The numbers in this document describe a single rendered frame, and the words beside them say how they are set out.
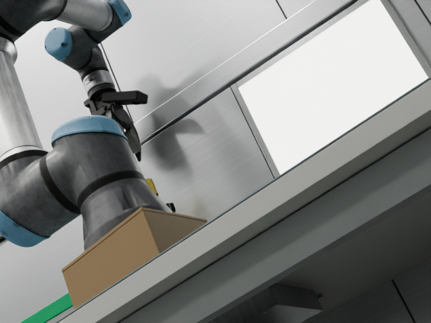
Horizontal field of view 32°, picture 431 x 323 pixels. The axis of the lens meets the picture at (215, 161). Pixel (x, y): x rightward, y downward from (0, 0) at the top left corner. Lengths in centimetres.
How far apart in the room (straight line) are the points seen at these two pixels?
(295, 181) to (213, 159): 93
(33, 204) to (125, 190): 17
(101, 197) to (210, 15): 96
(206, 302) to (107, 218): 21
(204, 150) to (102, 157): 71
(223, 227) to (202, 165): 89
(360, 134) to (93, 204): 45
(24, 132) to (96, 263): 33
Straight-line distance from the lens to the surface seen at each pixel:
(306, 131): 176
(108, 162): 118
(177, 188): 188
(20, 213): 126
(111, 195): 115
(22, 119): 137
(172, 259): 101
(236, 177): 181
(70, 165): 121
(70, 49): 186
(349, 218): 94
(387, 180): 93
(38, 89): 229
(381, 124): 90
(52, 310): 173
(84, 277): 113
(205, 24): 202
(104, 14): 177
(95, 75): 192
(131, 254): 108
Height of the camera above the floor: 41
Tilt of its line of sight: 24 degrees up
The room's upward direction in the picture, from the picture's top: 24 degrees counter-clockwise
